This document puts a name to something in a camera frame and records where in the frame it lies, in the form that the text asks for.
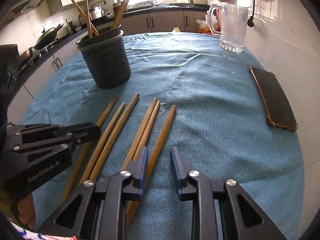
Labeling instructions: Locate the black power cable with plug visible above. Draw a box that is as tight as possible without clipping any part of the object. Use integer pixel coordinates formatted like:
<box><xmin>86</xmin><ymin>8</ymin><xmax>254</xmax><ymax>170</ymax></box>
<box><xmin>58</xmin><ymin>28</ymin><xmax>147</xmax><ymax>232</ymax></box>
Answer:
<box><xmin>247</xmin><ymin>0</ymin><xmax>258</xmax><ymax>28</ymax></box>

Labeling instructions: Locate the steel pot on stove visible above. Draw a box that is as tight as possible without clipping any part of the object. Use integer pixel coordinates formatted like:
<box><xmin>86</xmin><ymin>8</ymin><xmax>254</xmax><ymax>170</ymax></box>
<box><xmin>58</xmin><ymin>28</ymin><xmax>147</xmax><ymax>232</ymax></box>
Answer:
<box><xmin>19</xmin><ymin>47</ymin><xmax>34</xmax><ymax>67</ymax></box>

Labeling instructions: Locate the wooden chopstick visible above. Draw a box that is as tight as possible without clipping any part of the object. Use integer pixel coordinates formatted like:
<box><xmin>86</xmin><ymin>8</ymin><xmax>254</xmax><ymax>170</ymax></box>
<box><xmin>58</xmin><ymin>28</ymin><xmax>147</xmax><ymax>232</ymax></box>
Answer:
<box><xmin>133</xmin><ymin>100</ymin><xmax>160</xmax><ymax>160</ymax></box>
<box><xmin>126</xmin><ymin>105</ymin><xmax>177</xmax><ymax>226</ymax></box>
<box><xmin>79</xmin><ymin>102</ymin><xmax>126</xmax><ymax>184</ymax></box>
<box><xmin>89</xmin><ymin>93</ymin><xmax>139</xmax><ymax>181</ymax></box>
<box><xmin>71</xmin><ymin>0</ymin><xmax>99</xmax><ymax>36</ymax></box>
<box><xmin>61</xmin><ymin>96</ymin><xmax>119</xmax><ymax>202</ymax></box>
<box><xmin>85</xmin><ymin>0</ymin><xmax>93</xmax><ymax>38</ymax></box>
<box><xmin>120</xmin><ymin>98</ymin><xmax>157</xmax><ymax>171</ymax></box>

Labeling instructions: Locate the black wok with lid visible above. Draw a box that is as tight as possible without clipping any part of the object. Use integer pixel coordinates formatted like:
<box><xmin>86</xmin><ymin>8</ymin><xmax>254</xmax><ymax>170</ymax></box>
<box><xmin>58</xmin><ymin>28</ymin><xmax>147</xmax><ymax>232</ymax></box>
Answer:
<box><xmin>34</xmin><ymin>24</ymin><xmax>63</xmax><ymax>50</ymax></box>

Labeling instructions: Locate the black smartphone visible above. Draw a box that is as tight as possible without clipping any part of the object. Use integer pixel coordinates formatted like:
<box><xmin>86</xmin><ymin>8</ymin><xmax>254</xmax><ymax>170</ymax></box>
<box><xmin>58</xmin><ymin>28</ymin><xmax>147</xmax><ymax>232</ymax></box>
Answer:
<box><xmin>249</xmin><ymin>66</ymin><xmax>298</xmax><ymax>132</ymax></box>

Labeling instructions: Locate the blue table cloth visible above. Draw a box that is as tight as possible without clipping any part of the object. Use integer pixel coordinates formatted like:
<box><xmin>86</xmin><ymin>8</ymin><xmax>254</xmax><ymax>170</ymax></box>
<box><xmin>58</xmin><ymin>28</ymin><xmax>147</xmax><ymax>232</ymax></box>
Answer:
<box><xmin>22</xmin><ymin>33</ymin><xmax>304</xmax><ymax>239</ymax></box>

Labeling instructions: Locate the person's left hand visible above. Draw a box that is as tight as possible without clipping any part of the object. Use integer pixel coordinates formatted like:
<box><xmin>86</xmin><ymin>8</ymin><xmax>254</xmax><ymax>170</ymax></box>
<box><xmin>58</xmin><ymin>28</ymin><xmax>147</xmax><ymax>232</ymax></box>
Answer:
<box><xmin>17</xmin><ymin>194</ymin><xmax>36</xmax><ymax>230</ymax></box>

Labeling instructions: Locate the range hood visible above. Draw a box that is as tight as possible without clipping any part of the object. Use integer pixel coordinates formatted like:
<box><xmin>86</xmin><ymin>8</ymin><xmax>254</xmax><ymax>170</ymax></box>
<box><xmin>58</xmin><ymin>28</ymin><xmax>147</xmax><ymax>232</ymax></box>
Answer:
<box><xmin>1</xmin><ymin>0</ymin><xmax>43</xmax><ymax>18</ymax></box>

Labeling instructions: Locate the clear glass beer mug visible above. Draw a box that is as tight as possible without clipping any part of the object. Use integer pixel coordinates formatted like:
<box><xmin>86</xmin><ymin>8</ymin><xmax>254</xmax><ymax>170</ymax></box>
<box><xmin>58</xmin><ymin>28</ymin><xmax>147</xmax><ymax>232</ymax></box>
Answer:
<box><xmin>207</xmin><ymin>3</ymin><xmax>248</xmax><ymax>53</ymax></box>

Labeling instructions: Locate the dark grey utensil holder cup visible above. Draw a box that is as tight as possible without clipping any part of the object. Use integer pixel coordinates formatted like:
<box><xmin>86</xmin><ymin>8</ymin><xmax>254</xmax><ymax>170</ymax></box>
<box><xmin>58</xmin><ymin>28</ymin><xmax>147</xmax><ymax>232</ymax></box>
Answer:
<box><xmin>76</xmin><ymin>25</ymin><xmax>131</xmax><ymax>89</ymax></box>

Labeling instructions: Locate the brown clay pot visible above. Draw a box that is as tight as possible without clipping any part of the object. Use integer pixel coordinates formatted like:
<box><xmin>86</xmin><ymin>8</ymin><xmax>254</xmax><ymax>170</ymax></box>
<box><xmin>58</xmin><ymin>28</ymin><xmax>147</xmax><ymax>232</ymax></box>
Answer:
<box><xmin>112</xmin><ymin>2</ymin><xmax>129</xmax><ymax>16</ymax></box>

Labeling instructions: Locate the silver rice cooker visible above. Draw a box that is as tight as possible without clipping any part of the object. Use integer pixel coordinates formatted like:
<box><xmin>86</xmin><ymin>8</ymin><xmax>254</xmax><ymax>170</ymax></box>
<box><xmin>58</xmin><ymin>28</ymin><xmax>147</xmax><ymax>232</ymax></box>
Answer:
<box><xmin>89</xmin><ymin>6</ymin><xmax>105</xmax><ymax>20</ymax></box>

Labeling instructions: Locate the black electric kettle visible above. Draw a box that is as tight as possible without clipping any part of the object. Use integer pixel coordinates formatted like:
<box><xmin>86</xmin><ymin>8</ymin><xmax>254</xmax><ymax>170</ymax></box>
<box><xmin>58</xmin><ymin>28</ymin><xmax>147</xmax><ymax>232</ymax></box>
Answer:
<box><xmin>66</xmin><ymin>20</ymin><xmax>77</xmax><ymax>34</ymax></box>

